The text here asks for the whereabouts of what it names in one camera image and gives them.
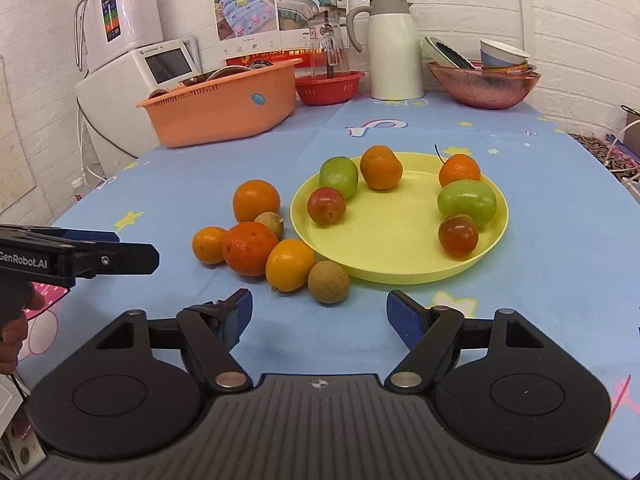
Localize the green apple right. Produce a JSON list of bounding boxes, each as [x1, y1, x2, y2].
[[437, 180, 497, 228]]

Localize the white water purifier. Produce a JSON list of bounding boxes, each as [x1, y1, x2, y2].
[[84, 0, 163, 73]]

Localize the orange mandarin plate back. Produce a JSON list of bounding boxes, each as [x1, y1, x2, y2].
[[359, 145, 404, 191]]

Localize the red plum right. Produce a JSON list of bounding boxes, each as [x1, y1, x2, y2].
[[438, 214, 480, 258]]

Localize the large dark orange mandarin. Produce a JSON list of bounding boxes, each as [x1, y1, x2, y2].
[[222, 222, 279, 278]]

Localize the pink glass bowl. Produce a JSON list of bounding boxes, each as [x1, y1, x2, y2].
[[427, 63, 540, 110]]

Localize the red plum left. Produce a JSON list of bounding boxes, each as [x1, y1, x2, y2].
[[307, 186, 346, 226]]

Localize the yellow plastic plate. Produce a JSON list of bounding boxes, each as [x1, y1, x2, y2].
[[290, 152, 510, 285]]

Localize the person's left hand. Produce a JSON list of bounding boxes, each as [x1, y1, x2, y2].
[[0, 284, 44, 375]]

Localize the red plastic colander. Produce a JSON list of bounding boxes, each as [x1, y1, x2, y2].
[[295, 72, 363, 106]]

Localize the bedding poster calendar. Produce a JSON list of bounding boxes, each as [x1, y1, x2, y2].
[[214, 0, 348, 65]]

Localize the clear glass pitcher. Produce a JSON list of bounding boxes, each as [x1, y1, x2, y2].
[[309, 21, 349, 79]]

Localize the white tilted dish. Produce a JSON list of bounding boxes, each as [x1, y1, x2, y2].
[[423, 36, 475, 70]]

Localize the small orange mandarin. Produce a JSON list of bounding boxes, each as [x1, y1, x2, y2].
[[191, 226, 227, 266]]

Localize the white appliance with screen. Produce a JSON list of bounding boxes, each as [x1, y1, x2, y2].
[[76, 36, 202, 178]]

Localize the orange mandarin with stem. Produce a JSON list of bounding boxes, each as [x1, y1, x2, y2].
[[436, 146, 482, 188]]

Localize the yellow-orange citrus fruit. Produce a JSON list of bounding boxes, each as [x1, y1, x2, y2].
[[266, 240, 316, 292]]

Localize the red plum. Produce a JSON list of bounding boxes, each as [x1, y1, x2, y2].
[[307, 186, 346, 226], [438, 214, 480, 258]]

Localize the green apple left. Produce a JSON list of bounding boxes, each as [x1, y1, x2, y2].
[[319, 156, 359, 200]]

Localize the round orange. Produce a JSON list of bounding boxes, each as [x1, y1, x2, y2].
[[232, 180, 281, 222]]

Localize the green apple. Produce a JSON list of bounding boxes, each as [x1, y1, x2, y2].
[[319, 156, 359, 200], [437, 180, 497, 228]]

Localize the stacked white blue bowls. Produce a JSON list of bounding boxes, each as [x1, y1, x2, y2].
[[480, 39, 535, 74]]

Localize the white thermos jug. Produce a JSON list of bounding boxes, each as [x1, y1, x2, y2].
[[346, 0, 424, 101]]

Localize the blue patterned tablecloth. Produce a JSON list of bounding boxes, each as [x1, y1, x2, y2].
[[20, 94, 639, 477]]

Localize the small brown longan back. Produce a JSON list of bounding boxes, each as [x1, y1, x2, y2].
[[254, 211, 284, 240]]

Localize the orange plastic basket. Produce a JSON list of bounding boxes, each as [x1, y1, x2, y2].
[[137, 58, 302, 148]]

